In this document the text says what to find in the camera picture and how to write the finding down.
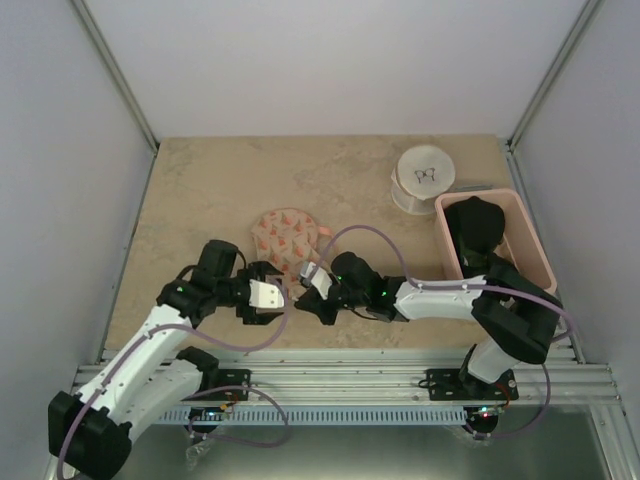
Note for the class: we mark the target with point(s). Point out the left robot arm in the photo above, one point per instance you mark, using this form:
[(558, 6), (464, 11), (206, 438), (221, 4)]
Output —
[(94, 429)]

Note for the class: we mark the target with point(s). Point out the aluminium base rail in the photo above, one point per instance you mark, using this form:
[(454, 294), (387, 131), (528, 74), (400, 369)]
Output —
[(389, 376)]

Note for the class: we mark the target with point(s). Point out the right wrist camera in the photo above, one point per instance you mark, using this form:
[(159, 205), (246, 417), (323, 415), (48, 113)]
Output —
[(312, 275)]

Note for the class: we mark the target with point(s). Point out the white cylindrical mesh bag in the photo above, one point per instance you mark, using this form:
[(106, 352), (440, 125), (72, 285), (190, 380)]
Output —
[(420, 176)]

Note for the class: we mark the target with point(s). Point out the black clothes in basket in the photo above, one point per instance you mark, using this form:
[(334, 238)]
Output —
[(477, 229)]

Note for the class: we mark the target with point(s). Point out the pink plastic basket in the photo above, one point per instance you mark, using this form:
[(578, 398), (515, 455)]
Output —
[(520, 244)]

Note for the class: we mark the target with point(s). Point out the small controller board with wires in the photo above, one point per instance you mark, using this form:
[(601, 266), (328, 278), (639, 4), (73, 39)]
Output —
[(214, 414)]

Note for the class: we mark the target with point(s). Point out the floral mesh laundry bag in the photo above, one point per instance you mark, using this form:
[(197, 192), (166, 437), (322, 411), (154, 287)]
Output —
[(287, 238)]

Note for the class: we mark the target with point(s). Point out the aluminium frame post right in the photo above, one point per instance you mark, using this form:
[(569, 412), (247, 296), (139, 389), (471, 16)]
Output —
[(569, 45)]

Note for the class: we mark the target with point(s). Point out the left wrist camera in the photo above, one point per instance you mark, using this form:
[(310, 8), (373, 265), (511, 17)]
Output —
[(266, 295)]

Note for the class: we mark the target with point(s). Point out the aluminium frame post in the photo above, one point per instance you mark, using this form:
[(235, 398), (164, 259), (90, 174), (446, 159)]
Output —
[(569, 45), (97, 39)]

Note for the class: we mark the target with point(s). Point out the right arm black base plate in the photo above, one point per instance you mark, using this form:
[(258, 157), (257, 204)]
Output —
[(444, 384)]

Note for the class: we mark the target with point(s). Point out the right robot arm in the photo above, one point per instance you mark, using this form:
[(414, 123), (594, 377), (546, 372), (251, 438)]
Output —
[(518, 318)]

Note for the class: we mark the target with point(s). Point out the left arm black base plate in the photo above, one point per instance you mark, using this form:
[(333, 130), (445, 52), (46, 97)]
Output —
[(218, 382)]

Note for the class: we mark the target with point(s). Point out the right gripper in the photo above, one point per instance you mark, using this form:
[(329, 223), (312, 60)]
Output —
[(312, 301)]

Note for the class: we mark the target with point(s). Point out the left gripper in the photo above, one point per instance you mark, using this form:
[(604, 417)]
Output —
[(259, 270)]

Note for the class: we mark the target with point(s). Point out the grey slotted cable duct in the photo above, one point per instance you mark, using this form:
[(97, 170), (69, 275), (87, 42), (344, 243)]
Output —
[(330, 416)]

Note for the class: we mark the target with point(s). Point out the aluminium frame post left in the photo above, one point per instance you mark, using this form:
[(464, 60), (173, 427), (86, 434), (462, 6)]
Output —
[(97, 39)]

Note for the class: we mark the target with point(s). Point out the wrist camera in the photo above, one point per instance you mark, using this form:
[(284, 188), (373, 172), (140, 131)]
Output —
[(312, 275), (266, 295)]

